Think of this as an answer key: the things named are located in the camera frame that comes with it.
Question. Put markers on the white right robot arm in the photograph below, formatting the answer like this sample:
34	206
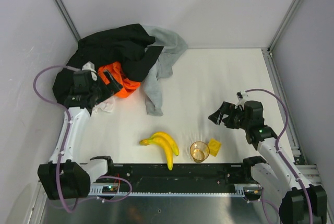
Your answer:
297	198

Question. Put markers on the black cloth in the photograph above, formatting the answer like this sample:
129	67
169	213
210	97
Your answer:
130	45

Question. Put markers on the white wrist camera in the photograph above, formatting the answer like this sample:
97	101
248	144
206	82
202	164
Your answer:
242	98
88	66

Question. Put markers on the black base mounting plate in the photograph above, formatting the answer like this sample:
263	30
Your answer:
184	177

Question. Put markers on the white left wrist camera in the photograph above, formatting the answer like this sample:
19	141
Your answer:
88	66

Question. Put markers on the clear amber plastic cup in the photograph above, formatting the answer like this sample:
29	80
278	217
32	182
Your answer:
199	151

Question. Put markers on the grey cloth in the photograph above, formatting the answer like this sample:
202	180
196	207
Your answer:
173	47

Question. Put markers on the yellow cube block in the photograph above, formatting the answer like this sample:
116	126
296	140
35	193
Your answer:
214	147

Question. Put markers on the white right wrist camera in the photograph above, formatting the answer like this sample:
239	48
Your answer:
242	98

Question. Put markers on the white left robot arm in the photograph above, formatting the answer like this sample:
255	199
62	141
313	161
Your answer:
63	176

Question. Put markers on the upper yellow banana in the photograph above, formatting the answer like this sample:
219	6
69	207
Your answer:
169	139

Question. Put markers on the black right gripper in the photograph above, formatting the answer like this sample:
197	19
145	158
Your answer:
227	115

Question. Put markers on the orange cloth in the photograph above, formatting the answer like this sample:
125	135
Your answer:
116	71

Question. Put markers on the right rear frame post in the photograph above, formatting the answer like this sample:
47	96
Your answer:
283	25

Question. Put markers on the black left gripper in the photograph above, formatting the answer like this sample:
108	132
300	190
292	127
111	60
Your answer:
103	88

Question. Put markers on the frame post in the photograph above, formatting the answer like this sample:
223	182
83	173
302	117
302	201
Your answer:
283	25
67	18

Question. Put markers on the left rear frame post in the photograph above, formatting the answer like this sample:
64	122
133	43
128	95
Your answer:
67	18

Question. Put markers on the grey slotted cable duct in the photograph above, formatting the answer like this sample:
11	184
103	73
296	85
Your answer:
237	190

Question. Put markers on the white cloth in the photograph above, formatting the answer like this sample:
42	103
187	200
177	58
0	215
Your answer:
105	106

